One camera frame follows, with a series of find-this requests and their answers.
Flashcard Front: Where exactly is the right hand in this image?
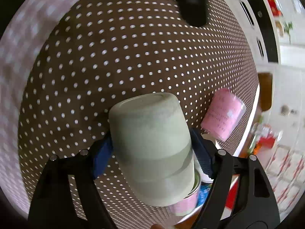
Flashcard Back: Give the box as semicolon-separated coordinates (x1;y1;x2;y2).
150;224;165;229

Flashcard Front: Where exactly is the pink checkered under cloth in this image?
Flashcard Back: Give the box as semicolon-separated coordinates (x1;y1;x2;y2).
1;0;78;219

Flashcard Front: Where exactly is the white black sideboard cabinet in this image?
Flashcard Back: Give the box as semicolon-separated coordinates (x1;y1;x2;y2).
225;0;304;69

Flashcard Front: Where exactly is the pale green cup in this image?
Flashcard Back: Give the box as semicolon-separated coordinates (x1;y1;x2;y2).
109;93;195;206

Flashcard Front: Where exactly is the left brown wooden chair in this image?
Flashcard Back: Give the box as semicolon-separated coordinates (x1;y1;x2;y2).
258;72;273;112

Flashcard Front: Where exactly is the brown polka dot tablecloth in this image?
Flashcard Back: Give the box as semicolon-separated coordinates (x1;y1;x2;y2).
18;0;258;228

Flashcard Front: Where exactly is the small potted plant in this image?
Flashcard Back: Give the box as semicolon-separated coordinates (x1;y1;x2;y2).
284;21;293;44

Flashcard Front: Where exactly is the small pink wrapped cup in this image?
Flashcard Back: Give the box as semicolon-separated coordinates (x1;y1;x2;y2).
201;88;246;142

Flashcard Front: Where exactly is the red box on sideboard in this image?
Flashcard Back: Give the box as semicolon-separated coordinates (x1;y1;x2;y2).
267;0;283;17

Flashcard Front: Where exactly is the blue black can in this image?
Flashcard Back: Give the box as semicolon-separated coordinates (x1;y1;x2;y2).
197;182;212;207

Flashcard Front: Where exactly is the pink green glass jar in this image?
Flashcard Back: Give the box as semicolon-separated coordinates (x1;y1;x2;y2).
169;170;201;216

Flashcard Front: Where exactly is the white paper cup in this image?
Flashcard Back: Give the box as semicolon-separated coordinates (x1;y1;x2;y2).
193;133;218;184

